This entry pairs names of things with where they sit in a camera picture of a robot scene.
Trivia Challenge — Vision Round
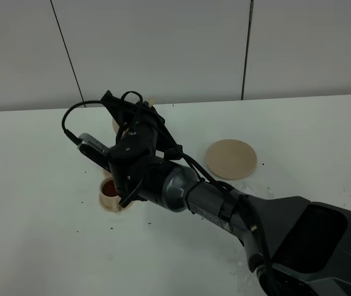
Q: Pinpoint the far beige teacup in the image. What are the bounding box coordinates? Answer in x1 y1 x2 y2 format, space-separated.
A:
102 168 112 178

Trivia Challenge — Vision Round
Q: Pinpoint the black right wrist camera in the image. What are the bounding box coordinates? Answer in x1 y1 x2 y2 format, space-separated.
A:
77 133 110 172

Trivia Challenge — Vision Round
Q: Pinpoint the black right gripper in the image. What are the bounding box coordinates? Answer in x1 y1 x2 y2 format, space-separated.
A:
101 90 177 152

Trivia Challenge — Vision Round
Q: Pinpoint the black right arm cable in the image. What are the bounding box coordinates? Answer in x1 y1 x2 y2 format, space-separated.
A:
61 90 278 296

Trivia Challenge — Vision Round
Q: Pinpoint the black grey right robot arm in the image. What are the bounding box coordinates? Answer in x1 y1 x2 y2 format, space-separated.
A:
101 92 351 295

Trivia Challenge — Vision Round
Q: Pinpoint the near beige teacup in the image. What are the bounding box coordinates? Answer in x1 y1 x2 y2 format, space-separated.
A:
99 178 124 213

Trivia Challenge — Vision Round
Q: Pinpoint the beige ceramic teapot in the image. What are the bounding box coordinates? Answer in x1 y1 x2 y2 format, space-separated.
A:
112 97 155 134

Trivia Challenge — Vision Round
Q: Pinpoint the round beige teapot saucer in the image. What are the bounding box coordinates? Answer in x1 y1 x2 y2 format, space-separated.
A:
205 139 257 180

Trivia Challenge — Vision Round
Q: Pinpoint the beige teacup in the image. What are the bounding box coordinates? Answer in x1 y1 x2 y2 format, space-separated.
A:
99 178 124 213
102 168 112 178

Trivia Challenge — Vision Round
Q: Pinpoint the near beige cup saucer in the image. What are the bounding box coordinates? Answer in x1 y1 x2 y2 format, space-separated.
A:
99 195 133 213

